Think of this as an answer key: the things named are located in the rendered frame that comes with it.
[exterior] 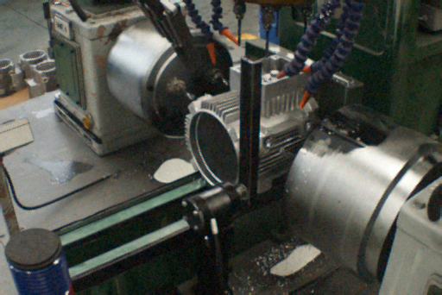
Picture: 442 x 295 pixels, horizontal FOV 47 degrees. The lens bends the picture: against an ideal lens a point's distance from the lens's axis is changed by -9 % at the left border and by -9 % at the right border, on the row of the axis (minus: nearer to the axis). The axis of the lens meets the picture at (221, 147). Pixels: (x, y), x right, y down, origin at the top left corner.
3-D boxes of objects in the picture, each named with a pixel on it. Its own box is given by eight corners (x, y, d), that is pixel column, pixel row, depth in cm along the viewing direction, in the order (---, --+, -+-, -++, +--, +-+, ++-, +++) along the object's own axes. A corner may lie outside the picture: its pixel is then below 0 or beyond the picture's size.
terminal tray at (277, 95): (274, 85, 114) (274, 53, 110) (310, 103, 107) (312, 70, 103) (228, 100, 107) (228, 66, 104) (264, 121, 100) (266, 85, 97)
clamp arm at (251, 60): (249, 191, 95) (253, 53, 82) (260, 199, 93) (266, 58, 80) (233, 199, 93) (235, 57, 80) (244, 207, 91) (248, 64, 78)
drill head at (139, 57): (162, 78, 156) (160, -5, 143) (245, 127, 131) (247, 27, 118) (85, 103, 143) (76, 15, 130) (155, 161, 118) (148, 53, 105)
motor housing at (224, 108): (258, 141, 124) (261, 63, 115) (318, 178, 112) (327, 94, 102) (185, 171, 114) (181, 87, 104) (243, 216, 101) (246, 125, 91)
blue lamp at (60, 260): (56, 257, 55) (48, 224, 53) (81, 290, 51) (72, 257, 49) (9, 277, 52) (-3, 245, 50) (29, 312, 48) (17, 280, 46)
